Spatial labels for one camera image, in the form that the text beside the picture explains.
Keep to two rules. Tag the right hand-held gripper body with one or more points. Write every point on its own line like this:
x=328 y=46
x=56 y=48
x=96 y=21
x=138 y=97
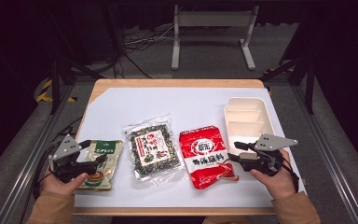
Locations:
x=270 y=143

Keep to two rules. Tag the white paper sheet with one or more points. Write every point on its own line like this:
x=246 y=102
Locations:
x=167 y=102

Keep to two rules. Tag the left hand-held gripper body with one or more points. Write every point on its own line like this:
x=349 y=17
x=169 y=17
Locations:
x=65 y=147

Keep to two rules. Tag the clear seaweed packet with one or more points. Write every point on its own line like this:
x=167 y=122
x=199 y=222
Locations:
x=154 y=149

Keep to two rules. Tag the black yellow hazard tape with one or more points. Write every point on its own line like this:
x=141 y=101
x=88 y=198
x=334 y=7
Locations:
x=45 y=90
x=276 y=71

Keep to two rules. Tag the person's left hand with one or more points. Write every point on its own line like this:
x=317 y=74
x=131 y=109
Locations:
x=62 y=188

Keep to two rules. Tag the white divided container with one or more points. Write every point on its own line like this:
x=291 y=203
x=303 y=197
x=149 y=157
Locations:
x=247 y=119

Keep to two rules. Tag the aluminium rail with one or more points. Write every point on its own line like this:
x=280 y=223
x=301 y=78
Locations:
x=329 y=168
x=28 y=168

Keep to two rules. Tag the red seasoning packet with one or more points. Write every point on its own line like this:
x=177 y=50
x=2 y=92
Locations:
x=205 y=155

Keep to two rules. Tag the white metal stand frame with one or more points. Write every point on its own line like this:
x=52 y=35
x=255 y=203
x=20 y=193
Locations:
x=213 y=19

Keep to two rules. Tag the green beige snack packet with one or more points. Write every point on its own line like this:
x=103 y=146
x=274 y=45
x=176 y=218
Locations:
x=112 y=161

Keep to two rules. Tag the person's right hand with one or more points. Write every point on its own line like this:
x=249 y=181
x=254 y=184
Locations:
x=279 y=185

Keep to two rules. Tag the black metal stand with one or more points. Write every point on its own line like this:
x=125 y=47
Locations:
x=309 y=84
x=55 y=84

